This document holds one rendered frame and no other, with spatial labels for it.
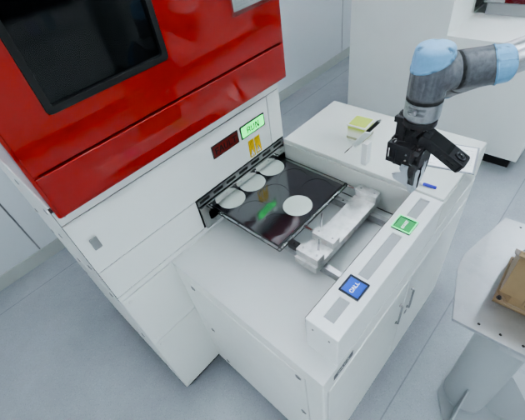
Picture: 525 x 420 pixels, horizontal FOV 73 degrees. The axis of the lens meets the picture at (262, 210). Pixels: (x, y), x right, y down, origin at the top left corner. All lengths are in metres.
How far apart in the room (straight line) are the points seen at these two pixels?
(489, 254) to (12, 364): 2.31
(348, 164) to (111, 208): 0.77
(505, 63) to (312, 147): 0.71
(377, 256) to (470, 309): 0.29
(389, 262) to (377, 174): 0.35
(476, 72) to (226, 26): 0.60
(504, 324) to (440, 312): 0.97
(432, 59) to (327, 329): 0.60
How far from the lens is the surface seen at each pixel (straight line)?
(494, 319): 1.13
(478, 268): 1.22
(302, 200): 1.22
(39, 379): 2.33
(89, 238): 1.04
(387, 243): 1.03
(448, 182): 1.23
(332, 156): 1.30
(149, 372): 2.03
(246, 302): 1.08
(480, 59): 0.83
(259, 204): 1.23
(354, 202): 1.24
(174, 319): 1.45
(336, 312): 0.89
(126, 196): 1.03
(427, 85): 0.79
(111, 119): 0.88
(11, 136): 0.83
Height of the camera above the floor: 1.74
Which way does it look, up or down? 44 degrees down
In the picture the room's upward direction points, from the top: 11 degrees counter-clockwise
